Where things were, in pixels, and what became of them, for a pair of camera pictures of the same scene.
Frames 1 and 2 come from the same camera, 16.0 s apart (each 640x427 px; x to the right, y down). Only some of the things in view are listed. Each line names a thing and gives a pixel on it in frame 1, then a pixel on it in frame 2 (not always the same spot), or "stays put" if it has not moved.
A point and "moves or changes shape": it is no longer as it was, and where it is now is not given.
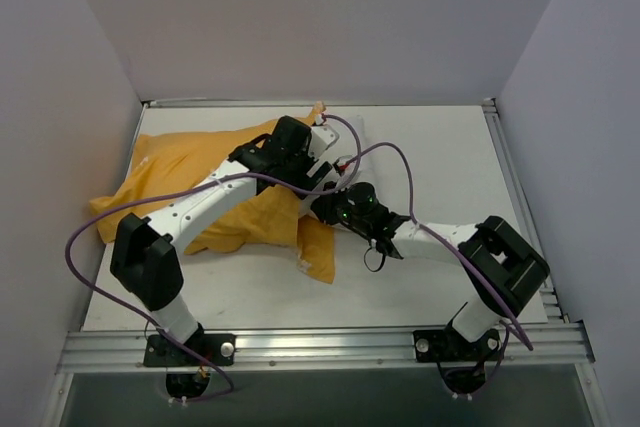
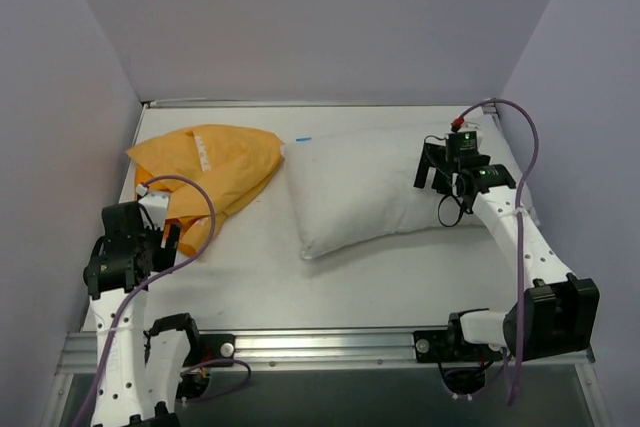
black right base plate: x=447 y=345 stays put
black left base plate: x=161 y=352 stays put
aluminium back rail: x=457 y=103 stays put
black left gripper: x=324 y=173 to x=170 y=238
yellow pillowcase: x=163 y=164 moves or changes shape
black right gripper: x=323 y=207 to x=432 y=167
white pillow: x=354 y=162 moves or changes shape
